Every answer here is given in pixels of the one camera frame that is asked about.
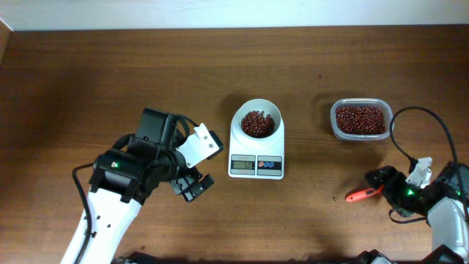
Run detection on orange measuring scoop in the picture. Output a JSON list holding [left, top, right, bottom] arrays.
[[345, 185, 384, 202]]

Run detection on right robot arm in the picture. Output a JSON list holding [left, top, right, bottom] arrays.
[[346, 162, 468, 263]]

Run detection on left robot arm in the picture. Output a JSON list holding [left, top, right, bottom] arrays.
[[62, 108, 224, 263]]

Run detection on white digital kitchen scale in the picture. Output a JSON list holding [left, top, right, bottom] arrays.
[[228, 114, 286, 180]]

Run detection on red beans in bowl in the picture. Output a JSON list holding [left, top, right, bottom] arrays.
[[241, 110, 275, 139]]

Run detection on red beans in container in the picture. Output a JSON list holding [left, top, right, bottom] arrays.
[[335, 106, 387, 135]]

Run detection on clear plastic bean container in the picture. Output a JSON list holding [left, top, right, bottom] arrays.
[[330, 98, 393, 141]]

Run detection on white round bowl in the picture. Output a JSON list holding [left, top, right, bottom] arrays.
[[232, 99, 284, 139]]

